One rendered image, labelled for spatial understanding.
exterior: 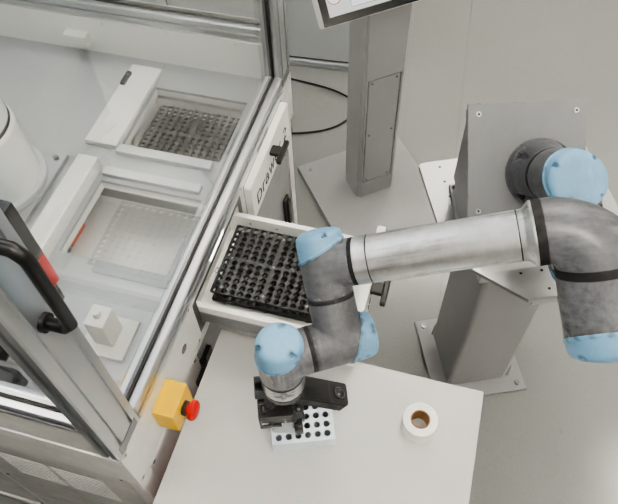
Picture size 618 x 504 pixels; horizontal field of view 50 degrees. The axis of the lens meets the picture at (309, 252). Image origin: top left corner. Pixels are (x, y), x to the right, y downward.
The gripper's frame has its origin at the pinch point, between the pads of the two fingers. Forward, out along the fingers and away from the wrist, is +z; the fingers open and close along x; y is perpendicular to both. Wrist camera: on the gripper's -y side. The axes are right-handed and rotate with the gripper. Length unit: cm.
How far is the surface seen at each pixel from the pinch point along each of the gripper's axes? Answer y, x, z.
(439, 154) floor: -67, -139, 81
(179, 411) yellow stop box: 22.1, -1.7, -7.8
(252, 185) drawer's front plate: 6, -52, -11
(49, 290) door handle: 25, 7, -65
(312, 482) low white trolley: -1.3, 10.0, 5.3
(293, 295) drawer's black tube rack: -1.0, -23.8, -8.7
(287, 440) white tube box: 2.8, 2.6, 1.6
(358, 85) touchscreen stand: -29, -120, 23
